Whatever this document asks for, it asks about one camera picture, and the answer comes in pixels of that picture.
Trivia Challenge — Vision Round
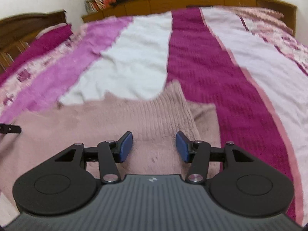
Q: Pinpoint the pink knitted sweater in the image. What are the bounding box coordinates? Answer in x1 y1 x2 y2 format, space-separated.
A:
0 80 222 220

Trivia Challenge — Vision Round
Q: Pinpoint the long wooden low cabinet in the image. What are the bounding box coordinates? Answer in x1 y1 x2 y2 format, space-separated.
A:
82 0 298 37

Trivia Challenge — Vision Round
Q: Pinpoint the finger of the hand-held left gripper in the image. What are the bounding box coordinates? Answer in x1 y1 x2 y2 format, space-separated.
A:
0 123 22 135

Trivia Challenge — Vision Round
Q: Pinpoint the magenta pillow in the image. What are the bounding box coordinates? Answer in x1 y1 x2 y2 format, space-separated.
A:
0 23 73 85

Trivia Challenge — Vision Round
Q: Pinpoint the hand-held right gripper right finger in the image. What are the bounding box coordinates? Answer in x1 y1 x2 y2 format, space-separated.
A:
175 131 254 185

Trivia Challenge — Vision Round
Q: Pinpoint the pink lace pillow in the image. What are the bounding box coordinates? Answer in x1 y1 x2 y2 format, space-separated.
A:
226 6 285 21

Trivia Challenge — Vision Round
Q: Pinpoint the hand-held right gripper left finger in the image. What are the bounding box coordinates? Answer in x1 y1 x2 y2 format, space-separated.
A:
54 131 133 185

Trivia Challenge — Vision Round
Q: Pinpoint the dark wooden headboard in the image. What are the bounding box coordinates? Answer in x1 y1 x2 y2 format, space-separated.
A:
0 10 68 74

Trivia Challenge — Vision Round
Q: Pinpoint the stack of books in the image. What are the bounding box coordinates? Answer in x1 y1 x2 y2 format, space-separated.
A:
85 0 106 14

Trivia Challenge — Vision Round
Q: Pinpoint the magenta pink white bedspread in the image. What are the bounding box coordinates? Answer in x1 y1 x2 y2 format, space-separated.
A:
0 6 308 222

